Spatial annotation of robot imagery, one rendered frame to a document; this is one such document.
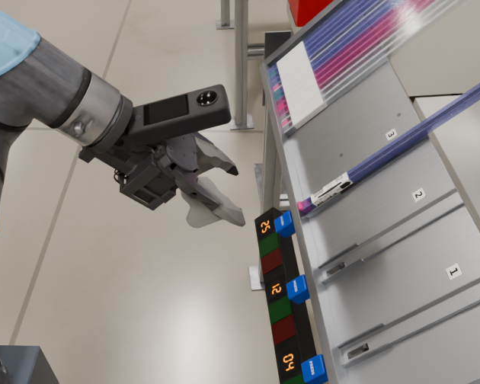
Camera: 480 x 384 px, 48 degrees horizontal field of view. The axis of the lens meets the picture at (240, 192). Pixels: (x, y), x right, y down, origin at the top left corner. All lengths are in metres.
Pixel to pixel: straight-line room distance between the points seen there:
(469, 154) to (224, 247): 0.82
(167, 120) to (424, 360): 0.36
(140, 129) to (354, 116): 0.33
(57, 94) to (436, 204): 0.42
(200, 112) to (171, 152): 0.06
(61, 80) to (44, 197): 1.32
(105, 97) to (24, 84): 0.08
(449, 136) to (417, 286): 0.53
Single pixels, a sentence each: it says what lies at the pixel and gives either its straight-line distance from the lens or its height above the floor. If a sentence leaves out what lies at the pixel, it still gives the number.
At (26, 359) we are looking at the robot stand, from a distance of 0.88.
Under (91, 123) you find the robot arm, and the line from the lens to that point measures 0.59.
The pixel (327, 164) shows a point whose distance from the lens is 0.78.
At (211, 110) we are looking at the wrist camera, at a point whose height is 0.92.
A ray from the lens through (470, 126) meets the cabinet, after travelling 1.14.
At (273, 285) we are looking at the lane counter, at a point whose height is 0.66.
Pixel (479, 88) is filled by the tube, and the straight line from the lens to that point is 0.70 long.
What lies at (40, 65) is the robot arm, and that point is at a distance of 0.57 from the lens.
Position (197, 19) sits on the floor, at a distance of 2.73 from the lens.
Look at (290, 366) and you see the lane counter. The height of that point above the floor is 0.66.
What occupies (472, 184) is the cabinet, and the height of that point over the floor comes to 0.62.
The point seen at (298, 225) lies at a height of 0.73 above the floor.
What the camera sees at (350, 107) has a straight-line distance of 0.82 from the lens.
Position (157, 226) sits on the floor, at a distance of 1.71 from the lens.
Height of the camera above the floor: 1.28
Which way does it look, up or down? 46 degrees down
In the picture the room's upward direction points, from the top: straight up
